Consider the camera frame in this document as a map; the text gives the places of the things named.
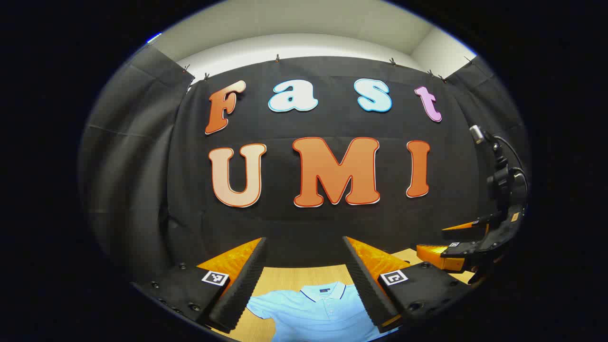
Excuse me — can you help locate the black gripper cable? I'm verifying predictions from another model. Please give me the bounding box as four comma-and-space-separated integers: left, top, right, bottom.
493, 135, 529, 191

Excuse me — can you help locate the light blue T-shirt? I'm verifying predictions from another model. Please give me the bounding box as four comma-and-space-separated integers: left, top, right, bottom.
246, 281, 397, 342

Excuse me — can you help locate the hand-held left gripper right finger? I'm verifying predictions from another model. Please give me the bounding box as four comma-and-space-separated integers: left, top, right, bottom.
342, 236, 472, 334

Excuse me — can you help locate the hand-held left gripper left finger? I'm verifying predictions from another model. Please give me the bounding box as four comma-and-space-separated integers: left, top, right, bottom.
132, 237, 268, 333

